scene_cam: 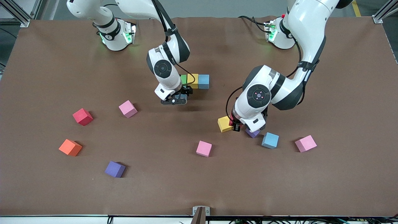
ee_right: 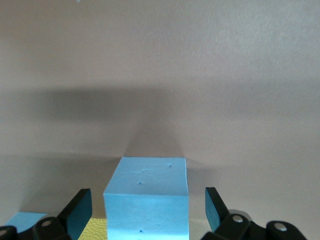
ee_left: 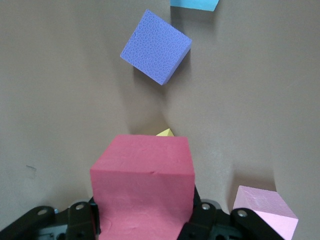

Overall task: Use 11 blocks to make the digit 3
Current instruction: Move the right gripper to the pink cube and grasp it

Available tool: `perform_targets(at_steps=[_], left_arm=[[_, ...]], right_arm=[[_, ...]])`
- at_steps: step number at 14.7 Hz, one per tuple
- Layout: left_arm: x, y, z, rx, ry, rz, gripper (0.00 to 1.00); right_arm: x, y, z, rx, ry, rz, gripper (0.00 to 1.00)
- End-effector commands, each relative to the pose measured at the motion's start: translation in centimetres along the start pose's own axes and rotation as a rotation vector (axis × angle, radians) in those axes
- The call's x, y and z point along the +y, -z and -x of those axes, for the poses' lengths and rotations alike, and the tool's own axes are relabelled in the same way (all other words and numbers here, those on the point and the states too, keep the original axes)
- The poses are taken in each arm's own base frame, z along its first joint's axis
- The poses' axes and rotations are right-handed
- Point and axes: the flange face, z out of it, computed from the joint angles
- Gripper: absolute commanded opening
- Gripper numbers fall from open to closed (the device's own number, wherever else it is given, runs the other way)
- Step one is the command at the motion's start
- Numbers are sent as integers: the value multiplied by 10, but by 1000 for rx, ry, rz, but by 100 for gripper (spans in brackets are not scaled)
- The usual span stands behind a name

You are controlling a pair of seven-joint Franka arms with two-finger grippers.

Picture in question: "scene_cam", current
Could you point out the orange foam cube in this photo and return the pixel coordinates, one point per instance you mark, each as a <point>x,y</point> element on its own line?
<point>70,147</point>

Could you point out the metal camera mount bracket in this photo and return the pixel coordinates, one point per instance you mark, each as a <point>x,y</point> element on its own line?
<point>201,214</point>

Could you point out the aluminium frame post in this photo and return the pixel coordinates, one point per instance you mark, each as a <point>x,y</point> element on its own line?
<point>381,15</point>
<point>18,17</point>

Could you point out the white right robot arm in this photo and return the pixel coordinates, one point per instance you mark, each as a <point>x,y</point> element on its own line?
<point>168,79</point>

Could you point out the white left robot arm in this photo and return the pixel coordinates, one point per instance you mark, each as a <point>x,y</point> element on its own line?
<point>307,28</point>

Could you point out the blue foam cube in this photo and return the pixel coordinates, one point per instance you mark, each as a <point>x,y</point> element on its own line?
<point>270,140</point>
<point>203,81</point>
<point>182,95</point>

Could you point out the purple foam cube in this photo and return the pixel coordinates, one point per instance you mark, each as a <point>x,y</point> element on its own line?
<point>115,169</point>
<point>253,134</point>

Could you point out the pink foam cube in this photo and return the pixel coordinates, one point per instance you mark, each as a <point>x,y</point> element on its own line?
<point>305,143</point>
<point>204,148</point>
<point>127,109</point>

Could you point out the brown table cover sheet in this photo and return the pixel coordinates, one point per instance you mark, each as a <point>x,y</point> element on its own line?
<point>186,186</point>

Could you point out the green foam cube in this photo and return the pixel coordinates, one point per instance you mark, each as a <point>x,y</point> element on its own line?
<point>184,79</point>

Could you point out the yellow foam cube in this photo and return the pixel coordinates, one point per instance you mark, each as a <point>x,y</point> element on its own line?
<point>224,124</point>
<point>193,80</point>

